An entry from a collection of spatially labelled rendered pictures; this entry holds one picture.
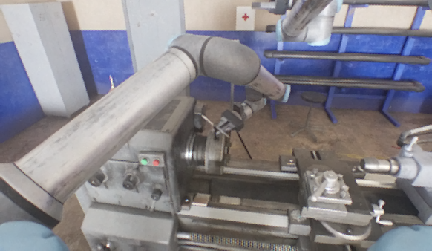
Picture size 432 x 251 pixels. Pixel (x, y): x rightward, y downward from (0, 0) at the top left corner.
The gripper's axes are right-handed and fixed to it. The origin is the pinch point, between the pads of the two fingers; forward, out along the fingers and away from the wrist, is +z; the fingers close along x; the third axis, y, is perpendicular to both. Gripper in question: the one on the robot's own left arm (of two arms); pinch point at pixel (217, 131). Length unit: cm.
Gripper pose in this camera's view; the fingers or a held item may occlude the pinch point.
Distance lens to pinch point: 116.4
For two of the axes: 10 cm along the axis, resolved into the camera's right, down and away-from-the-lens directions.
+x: -6.5, -5.4, 5.4
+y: 0.9, 6.5, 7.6
